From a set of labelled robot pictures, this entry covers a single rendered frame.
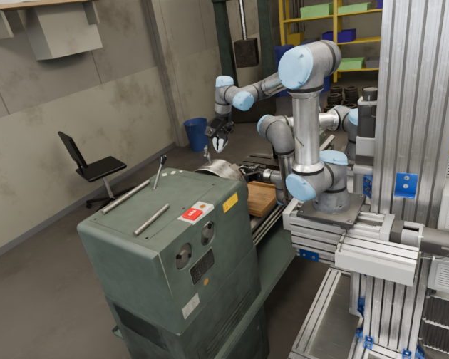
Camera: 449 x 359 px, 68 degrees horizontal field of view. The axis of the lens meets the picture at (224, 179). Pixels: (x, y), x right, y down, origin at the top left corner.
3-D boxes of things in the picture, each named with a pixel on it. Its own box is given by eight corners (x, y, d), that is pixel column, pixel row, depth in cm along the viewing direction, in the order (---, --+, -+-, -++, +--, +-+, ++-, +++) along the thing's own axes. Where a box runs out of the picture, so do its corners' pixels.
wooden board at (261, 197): (262, 217, 189) (261, 211, 187) (212, 205, 209) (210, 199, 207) (285, 191, 210) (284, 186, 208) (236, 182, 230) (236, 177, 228)
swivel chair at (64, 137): (108, 190, 450) (83, 118, 404) (149, 191, 427) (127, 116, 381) (75, 217, 398) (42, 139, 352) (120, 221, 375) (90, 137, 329)
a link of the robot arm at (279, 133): (297, 123, 150) (308, 211, 173) (286, 117, 159) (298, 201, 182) (274, 132, 148) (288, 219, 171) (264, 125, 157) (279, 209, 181)
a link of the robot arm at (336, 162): (353, 181, 132) (354, 150, 126) (332, 195, 126) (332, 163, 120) (328, 173, 141) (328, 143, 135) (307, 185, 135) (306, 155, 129)
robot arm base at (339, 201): (355, 197, 140) (355, 177, 135) (345, 216, 129) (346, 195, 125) (319, 191, 148) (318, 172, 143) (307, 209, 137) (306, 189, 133)
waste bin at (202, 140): (196, 143, 558) (190, 115, 536) (216, 144, 541) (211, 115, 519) (182, 153, 526) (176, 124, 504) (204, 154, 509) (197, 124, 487)
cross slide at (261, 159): (297, 179, 210) (297, 172, 208) (239, 169, 234) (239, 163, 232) (308, 166, 223) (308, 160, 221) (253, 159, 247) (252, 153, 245)
